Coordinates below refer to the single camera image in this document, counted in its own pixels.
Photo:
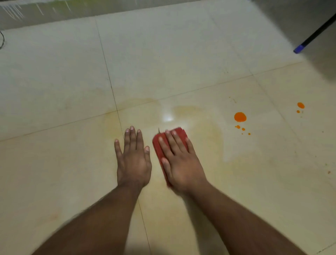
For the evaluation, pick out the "orange liquid spill drops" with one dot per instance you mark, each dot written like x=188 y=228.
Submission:
x=240 y=117

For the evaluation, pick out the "red cloth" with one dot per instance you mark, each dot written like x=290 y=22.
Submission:
x=157 y=149

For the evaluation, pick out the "person's right forearm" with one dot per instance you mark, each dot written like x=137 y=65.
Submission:
x=241 y=223

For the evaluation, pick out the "person's right hand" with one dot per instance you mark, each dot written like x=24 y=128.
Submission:
x=182 y=168

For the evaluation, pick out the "white baseboard ledge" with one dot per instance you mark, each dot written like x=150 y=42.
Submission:
x=52 y=13

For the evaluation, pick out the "person's left forearm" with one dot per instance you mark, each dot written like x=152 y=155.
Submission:
x=92 y=223

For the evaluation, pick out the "cream tiled floor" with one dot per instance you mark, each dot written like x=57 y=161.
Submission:
x=65 y=78

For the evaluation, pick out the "person's left hand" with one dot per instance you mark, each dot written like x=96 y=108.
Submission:
x=134 y=165

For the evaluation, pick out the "black pole with blue tip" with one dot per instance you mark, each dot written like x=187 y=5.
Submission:
x=315 y=34

